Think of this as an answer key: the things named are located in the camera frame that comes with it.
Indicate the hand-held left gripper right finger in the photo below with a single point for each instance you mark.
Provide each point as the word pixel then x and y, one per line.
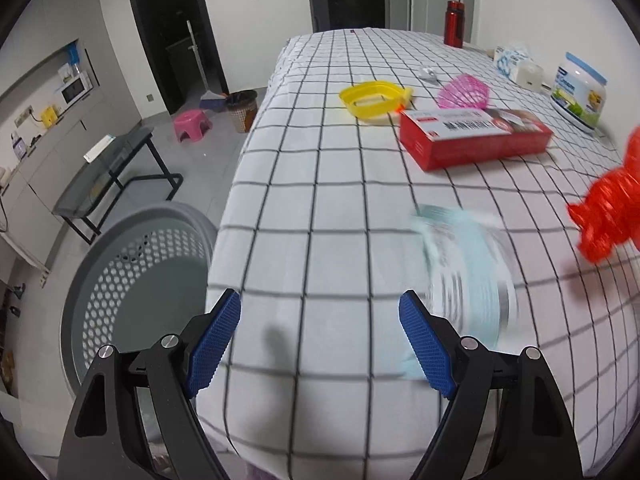
pixel 425 345

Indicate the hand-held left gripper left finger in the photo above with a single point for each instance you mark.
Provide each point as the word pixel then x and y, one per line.
pixel 215 345

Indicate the light blue plastic packet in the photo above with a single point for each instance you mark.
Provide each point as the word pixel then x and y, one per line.
pixel 465 270

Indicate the grey perforated laundry basket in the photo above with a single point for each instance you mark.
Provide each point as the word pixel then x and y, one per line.
pixel 150 260

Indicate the red cardboard box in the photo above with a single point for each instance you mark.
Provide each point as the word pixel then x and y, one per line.
pixel 450 150

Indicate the red plastic toy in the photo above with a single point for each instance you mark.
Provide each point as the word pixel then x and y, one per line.
pixel 605 210

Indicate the glass side table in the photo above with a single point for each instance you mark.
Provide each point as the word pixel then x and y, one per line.
pixel 100 180

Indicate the pink plastic stool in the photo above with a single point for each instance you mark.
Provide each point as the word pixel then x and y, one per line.
pixel 190 121

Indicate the flat white box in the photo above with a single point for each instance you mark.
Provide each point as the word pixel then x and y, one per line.
pixel 98 149

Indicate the woven wastebasket black liner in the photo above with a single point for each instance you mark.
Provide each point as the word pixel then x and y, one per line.
pixel 241 112

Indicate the broom with purple head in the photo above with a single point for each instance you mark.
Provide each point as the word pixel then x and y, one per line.
pixel 212 101

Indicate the pink fish-shaped plastic basket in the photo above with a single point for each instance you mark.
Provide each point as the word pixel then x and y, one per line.
pixel 462 92

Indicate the yellow fish-shaped plastic tray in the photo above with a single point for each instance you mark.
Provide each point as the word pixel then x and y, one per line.
pixel 352 97

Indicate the small white plastic object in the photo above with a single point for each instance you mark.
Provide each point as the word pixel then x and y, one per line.
pixel 427 74

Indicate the yellow countertop object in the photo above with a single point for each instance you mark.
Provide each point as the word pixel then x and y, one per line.
pixel 49 116

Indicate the white tissue box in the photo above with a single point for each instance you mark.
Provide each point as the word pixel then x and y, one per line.
pixel 525 76

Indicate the large white jar blue lid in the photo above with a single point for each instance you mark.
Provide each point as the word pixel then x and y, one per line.
pixel 577 100

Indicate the white microwave oven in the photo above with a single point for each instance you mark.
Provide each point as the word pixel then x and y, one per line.
pixel 72 91

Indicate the blue white tissue pack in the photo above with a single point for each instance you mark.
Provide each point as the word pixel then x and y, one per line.
pixel 510 57

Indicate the red metal bottle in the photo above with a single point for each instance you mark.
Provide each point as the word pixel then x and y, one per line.
pixel 454 25

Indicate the blue shelf item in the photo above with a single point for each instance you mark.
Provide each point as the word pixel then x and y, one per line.
pixel 72 53

